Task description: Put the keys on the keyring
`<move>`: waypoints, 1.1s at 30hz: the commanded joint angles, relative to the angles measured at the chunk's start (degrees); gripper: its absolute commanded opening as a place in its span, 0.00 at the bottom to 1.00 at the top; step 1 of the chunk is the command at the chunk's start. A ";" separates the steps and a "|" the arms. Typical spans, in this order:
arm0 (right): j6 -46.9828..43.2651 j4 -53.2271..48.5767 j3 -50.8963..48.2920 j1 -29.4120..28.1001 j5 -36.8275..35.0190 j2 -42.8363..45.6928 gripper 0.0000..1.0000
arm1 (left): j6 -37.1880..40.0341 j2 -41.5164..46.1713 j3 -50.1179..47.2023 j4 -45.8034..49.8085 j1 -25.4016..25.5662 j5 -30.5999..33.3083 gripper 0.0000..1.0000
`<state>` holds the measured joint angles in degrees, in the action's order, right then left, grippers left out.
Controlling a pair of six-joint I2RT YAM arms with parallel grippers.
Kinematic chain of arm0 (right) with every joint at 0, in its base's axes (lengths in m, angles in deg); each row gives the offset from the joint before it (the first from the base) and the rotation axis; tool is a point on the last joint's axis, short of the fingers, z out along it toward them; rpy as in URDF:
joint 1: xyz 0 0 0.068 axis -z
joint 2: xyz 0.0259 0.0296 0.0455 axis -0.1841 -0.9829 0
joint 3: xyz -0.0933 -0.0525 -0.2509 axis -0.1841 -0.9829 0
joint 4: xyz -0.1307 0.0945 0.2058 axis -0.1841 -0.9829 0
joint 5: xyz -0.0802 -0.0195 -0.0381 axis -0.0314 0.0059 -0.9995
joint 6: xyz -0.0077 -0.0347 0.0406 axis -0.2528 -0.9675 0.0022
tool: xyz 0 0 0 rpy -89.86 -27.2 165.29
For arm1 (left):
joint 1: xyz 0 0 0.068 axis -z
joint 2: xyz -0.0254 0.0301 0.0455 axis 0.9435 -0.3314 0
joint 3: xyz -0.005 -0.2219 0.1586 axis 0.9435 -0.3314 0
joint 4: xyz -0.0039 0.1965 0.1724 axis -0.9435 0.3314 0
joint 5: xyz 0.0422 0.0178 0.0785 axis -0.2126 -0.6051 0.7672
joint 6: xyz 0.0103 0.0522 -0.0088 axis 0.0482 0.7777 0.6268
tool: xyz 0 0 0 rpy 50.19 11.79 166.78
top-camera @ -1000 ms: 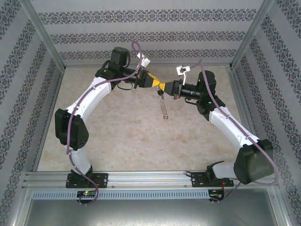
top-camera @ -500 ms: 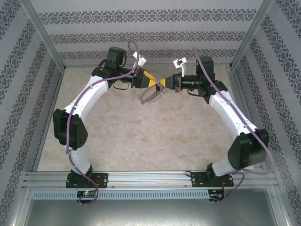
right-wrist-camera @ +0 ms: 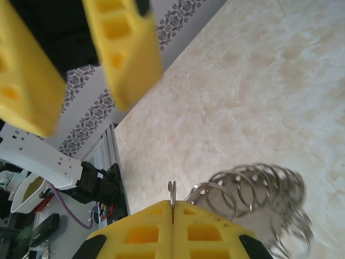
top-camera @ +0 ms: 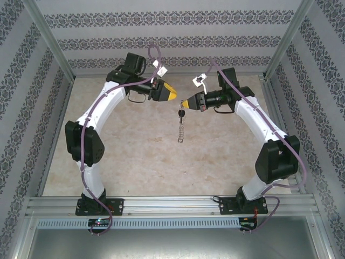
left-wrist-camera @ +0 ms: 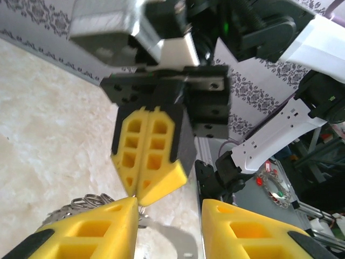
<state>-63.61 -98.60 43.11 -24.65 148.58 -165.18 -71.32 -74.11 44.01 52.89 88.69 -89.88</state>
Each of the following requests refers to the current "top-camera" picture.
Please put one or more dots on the aluminium frame bar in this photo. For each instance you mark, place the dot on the aluminium frame bar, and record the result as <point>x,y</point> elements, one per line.
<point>25,242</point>
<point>324,242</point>

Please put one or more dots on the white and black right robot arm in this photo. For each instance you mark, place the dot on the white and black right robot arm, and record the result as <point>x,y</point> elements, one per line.
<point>253,118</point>

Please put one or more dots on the black-headed key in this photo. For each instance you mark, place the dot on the black-headed key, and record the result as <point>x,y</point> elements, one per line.
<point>182,113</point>

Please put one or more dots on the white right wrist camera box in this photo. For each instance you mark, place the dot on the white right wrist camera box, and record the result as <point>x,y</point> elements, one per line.
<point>199,80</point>

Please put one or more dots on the aluminium back wall rail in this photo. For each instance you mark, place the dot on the aluminium back wall rail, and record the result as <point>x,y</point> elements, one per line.
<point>89,76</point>

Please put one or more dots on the aluminium right corner post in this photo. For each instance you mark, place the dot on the aluminium right corner post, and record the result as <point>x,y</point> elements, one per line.
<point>287,40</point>

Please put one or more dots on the aluminium right side rail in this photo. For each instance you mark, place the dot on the aluminium right side rail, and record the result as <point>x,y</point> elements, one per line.
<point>269,94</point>

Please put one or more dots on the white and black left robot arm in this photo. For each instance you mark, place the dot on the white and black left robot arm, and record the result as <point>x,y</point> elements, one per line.
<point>102,105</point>

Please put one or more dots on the grey metal sheet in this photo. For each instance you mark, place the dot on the grey metal sheet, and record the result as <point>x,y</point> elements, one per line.
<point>172,242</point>

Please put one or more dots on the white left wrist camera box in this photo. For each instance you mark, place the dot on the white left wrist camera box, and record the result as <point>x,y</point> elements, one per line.
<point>161,71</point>

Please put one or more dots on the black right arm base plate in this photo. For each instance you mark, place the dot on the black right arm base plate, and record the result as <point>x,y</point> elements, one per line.
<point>225,206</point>

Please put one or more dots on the aluminium corner post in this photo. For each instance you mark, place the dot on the aluminium corner post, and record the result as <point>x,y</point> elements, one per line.
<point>51,40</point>
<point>287,40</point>

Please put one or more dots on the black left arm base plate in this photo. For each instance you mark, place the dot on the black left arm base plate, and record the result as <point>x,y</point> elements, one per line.
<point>118,206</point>

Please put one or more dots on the aluminium mounting rail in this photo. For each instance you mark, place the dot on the aluminium mounting rail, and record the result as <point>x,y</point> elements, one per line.
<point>172,206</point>

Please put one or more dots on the aluminium left corner post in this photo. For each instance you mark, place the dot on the aluminium left corner post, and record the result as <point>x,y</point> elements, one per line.
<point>51,40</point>

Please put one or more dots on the aluminium left side rail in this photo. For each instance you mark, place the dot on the aluminium left side rail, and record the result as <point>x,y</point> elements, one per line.
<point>60,118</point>

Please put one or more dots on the metal keyring holder with rings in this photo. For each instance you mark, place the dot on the metal keyring holder with rings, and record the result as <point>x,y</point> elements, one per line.
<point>181,132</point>

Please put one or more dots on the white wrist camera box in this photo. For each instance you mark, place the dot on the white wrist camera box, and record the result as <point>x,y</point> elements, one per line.
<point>199,80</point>
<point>161,71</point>

